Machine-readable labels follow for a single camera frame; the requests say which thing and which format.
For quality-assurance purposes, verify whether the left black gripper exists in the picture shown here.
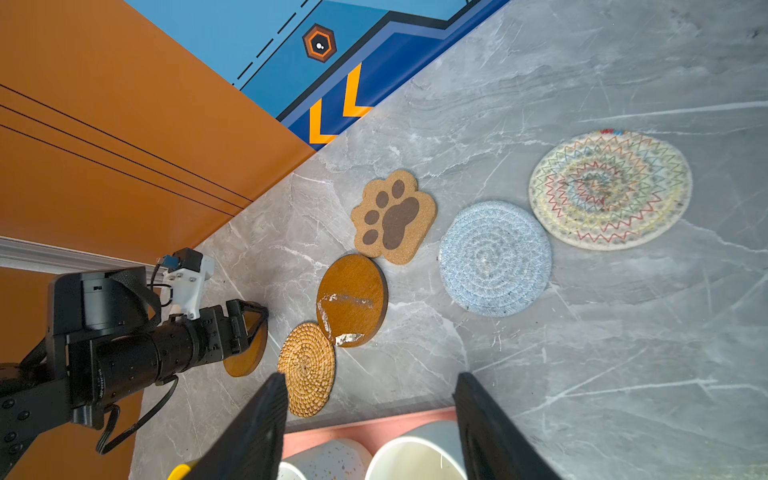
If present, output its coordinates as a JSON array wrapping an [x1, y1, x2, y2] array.
[[89, 299, 269, 390]]

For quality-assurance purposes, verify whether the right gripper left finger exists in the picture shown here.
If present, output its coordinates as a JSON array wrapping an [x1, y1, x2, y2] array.
[[186, 372, 288, 479]]

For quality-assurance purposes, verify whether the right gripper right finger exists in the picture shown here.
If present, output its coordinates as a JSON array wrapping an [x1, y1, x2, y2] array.
[[453, 372, 560, 480]]

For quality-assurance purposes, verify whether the dark brown round coaster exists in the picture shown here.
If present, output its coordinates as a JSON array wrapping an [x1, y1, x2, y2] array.
[[223, 312, 268, 378]]

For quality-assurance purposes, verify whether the white mug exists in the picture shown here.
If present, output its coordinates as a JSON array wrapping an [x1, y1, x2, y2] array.
[[365, 420, 468, 480], [277, 439, 372, 480]]

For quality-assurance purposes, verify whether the woven rattan round coaster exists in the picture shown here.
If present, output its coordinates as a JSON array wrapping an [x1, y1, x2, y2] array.
[[278, 322, 336, 418]]

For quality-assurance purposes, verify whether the yellow mug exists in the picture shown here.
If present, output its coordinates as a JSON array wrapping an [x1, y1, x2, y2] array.
[[167, 460, 198, 480]]

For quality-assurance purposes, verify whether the glossy brown round coaster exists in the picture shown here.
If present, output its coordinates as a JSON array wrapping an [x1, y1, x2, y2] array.
[[315, 254, 389, 348]]

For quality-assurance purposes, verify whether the light blue woven coaster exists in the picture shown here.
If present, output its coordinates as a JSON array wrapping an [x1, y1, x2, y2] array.
[[438, 201, 553, 318]]

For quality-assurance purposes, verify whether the cork paw print coaster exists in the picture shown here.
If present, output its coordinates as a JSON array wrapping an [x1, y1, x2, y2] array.
[[350, 170, 437, 265]]

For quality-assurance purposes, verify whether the multicolour woven round coaster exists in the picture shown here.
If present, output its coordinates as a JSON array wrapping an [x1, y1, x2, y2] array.
[[528, 129, 693, 251]]

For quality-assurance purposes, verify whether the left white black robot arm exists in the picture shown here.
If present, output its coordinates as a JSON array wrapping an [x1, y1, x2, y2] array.
[[1, 267, 269, 476]]

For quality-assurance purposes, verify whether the pink plastic tray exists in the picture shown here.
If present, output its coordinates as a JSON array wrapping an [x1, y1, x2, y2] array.
[[282, 407, 457, 460]]

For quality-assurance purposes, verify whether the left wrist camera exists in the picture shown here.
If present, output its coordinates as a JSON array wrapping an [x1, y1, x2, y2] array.
[[159, 248, 215, 320]]

